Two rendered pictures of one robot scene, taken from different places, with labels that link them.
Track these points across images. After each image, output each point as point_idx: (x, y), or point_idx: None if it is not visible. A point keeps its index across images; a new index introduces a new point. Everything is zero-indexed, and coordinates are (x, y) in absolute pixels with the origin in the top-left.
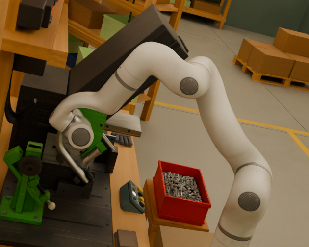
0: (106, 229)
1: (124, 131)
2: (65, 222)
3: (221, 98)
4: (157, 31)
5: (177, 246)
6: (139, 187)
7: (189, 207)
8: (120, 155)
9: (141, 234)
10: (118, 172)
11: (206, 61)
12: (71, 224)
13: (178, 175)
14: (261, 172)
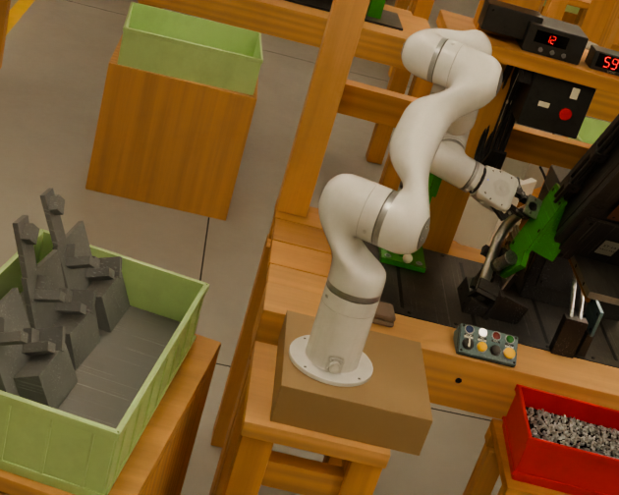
0: (398, 308)
1: (581, 282)
2: (396, 281)
3: (438, 92)
4: None
5: (376, 343)
6: (510, 349)
7: (520, 426)
8: None
9: (404, 337)
10: (560, 361)
11: (465, 47)
12: (395, 284)
13: None
14: (372, 185)
